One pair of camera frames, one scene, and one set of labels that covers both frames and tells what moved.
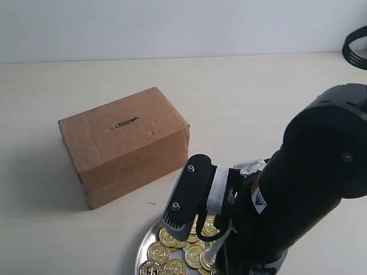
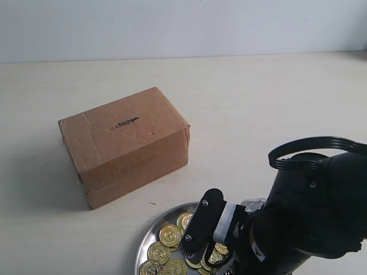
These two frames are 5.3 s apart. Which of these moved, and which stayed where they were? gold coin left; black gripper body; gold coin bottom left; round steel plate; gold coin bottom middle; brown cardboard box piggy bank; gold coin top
Moved: gold coin top; round steel plate; black gripper body
Stayed: gold coin bottom middle; brown cardboard box piggy bank; gold coin left; gold coin bottom left
